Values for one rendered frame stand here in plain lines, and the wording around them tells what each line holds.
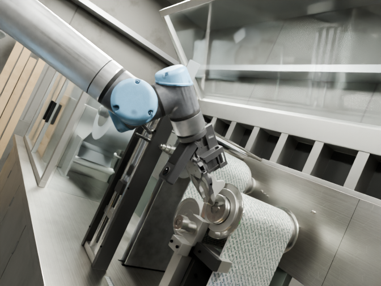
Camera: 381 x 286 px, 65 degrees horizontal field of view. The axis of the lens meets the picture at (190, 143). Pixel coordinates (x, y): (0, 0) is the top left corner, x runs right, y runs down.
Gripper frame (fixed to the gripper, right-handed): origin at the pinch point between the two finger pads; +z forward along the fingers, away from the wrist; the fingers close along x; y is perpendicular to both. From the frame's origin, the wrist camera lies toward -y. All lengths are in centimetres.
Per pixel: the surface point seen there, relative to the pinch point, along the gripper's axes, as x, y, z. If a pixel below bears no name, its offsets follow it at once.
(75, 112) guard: 94, -8, -17
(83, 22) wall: 327, 75, -62
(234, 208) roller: -6.7, 3.4, 1.5
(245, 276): -8.3, -0.4, 21.5
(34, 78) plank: 301, -4, -26
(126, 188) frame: 29.6, -12.5, -0.1
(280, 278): -5.0, 12.8, 37.7
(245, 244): -8.3, 2.3, 12.1
